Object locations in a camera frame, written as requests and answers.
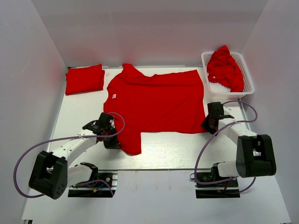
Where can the folded red t shirt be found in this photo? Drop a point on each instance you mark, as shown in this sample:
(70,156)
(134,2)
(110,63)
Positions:
(82,80)

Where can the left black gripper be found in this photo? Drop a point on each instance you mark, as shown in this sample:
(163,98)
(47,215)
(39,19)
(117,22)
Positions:
(114,144)

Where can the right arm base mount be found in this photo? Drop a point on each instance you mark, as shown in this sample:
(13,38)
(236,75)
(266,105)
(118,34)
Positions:
(213,186)

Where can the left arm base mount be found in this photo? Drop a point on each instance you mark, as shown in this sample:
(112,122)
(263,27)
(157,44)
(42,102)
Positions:
(103,185)

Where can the white plastic basket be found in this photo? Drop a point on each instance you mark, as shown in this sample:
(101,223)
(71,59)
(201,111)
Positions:
(220,92)

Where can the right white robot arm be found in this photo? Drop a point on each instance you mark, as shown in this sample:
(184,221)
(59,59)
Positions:
(254,152)

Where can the red t shirts pile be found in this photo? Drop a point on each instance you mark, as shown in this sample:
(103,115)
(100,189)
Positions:
(222,68)

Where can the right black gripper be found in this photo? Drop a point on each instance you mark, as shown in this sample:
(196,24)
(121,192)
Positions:
(205,125)

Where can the red t shirt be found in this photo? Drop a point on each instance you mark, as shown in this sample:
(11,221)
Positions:
(82,80)
(161,103)

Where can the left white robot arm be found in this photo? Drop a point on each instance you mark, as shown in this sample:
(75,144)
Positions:
(53,171)

